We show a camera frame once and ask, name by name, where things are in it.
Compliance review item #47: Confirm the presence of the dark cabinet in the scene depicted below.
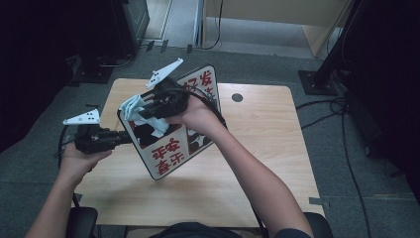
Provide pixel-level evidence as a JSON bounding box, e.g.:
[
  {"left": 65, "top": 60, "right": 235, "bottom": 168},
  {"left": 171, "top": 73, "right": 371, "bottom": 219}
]
[{"left": 110, "top": 0, "right": 152, "bottom": 58}]

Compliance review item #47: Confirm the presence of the light wooden cabinet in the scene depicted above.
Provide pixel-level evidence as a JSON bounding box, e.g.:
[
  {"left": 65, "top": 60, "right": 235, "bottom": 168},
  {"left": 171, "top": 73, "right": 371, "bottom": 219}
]
[{"left": 201, "top": 0, "right": 353, "bottom": 58}]

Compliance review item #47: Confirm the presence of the looped black floor cable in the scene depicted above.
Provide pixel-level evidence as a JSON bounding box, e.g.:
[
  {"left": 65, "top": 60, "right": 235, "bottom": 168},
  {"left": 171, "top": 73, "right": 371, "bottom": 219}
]
[{"left": 295, "top": 96, "right": 349, "bottom": 131}]

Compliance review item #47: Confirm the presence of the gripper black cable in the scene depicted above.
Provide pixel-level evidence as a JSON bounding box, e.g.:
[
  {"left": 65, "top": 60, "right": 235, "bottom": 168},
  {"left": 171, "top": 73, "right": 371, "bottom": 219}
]
[
  {"left": 161, "top": 86, "right": 269, "bottom": 238},
  {"left": 56, "top": 124, "right": 82, "bottom": 210}
]

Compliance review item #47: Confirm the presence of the black chair armrest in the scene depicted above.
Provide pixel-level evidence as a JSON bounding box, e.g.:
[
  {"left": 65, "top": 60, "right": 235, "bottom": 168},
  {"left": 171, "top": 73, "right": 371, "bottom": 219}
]
[
  {"left": 67, "top": 206, "right": 99, "bottom": 238},
  {"left": 303, "top": 211, "right": 335, "bottom": 238}
]

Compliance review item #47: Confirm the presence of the square panda picture board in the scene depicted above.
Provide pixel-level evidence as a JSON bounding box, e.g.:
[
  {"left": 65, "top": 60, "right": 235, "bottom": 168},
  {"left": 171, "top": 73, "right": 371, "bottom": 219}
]
[{"left": 117, "top": 63, "right": 222, "bottom": 181}]

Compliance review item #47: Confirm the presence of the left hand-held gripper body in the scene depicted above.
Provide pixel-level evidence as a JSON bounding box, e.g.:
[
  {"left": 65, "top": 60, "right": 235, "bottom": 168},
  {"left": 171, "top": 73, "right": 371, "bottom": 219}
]
[{"left": 62, "top": 108, "right": 122, "bottom": 155}]

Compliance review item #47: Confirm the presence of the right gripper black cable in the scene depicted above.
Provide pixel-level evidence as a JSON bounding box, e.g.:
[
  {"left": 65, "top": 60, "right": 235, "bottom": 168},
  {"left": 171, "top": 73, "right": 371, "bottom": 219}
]
[{"left": 161, "top": 86, "right": 269, "bottom": 238}]

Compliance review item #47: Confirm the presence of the person's right hand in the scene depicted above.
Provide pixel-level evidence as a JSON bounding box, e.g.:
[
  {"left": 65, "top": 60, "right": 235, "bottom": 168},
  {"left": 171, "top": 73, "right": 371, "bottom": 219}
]
[{"left": 164, "top": 95, "right": 226, "bottom": 137}]

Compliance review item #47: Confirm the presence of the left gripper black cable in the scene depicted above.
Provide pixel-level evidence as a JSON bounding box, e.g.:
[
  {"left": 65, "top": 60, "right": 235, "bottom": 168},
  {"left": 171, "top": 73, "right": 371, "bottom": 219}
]
[{"left": 56, "top": 124, "right": 82, "bottom": 210}]

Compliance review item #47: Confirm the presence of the light blue wiping cloth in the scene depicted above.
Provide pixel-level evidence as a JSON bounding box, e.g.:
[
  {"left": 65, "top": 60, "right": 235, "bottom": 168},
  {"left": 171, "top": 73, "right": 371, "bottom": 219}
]
[{"left": 118, "top": 94, "right": 170, "bottom": 139}]

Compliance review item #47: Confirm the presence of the grey tape piece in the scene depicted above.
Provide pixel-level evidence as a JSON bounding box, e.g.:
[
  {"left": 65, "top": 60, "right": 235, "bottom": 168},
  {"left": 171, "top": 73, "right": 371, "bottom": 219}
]
[{"left": 308, "top": 196, "right": 331, "bottom": 209}]

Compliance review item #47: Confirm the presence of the thin black hanging cable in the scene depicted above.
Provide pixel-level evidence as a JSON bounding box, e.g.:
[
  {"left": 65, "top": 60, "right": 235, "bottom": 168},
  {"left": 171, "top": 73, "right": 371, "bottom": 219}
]
[{"left": 201, "top": 0, "right": 224, "bottom": 52}]

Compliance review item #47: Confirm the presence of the black metal stand with base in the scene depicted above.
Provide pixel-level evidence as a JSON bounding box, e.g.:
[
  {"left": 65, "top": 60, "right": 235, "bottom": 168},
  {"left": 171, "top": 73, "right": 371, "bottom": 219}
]
[{"left": 298, "top": 0, "right": 363, "bottom": 97}]

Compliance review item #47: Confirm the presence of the person's left hand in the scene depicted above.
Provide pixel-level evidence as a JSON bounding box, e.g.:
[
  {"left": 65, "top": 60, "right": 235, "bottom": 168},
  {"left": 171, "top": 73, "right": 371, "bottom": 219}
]
[{"left": 58, "top": 143, "right": 114, "bottom": 186}]

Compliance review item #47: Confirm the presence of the long black floor cable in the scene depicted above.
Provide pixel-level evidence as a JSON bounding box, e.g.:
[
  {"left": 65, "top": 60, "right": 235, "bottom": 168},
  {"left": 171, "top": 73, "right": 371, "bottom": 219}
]
[{"left": 340, "top": 112, "right": 373, "bottom": 238}]

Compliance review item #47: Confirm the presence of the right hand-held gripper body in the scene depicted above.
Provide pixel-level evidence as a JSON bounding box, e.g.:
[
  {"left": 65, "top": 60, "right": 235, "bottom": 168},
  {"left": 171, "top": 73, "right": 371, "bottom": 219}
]
[{"left": 146, "top": 58, "right": 191, "bottom": 119}]

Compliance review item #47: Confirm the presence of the person's dark clothing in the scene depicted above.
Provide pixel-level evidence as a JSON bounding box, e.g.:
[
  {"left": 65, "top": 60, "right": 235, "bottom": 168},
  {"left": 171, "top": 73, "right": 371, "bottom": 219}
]
[{"left": 150, "top": 221, "right": 314, "bottom": 238}]

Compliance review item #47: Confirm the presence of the black stand base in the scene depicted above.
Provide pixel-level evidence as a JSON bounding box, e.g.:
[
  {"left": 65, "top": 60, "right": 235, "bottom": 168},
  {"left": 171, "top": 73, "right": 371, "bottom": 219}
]
[{"left": 65, "top": 54, "right": 137, "bottom": 87}]

